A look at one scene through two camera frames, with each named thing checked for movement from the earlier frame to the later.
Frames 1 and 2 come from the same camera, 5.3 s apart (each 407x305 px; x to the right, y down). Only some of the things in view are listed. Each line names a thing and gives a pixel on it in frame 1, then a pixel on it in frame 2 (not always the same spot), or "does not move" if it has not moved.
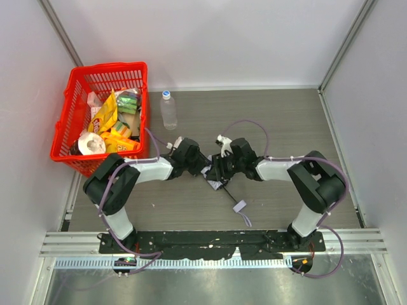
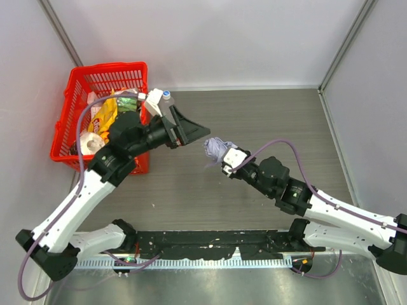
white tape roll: x=91 y=143 does not move
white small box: x=94 y=102 does not move
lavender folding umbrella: x=239 y=204 -> x=215 y=148
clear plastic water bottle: x=168 y=108 does not move
